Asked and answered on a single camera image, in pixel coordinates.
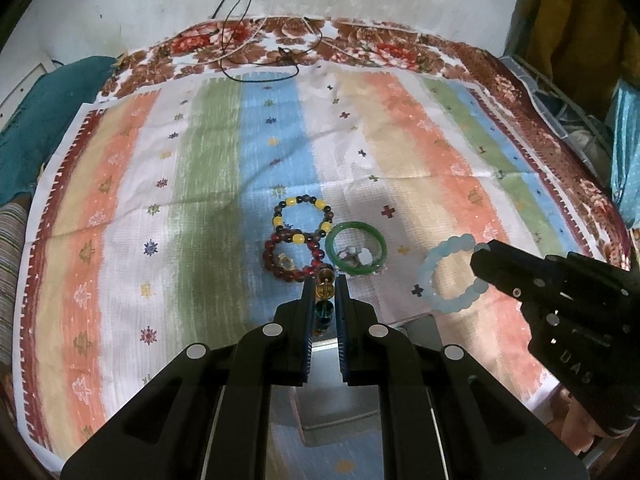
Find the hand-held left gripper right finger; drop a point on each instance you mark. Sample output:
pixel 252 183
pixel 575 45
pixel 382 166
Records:
pixel 344 342

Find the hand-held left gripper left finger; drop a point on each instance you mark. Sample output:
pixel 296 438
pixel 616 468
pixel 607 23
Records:
pixel 306 342

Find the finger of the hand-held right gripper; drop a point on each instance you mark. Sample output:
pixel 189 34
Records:
pixel 492 272
pixel 525 257

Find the person's right hand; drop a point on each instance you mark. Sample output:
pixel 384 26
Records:
pixel 582 425

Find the green jade bangle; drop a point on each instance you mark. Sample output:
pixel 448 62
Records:
pixel 330 251

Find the cyan cloth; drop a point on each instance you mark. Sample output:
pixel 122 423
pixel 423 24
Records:
pixel 626 150

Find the striped pastel cloth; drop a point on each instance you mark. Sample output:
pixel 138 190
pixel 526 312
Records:
pixel 210 170

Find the yellow hanging cloth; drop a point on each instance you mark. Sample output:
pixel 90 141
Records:
pixel 565 15

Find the striped grey fabric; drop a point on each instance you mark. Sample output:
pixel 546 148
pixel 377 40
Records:
pixel 11 270

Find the teal cloth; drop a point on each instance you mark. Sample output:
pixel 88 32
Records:
pixel 45 125

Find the white panel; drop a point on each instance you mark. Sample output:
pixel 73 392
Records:
pixel 25 87

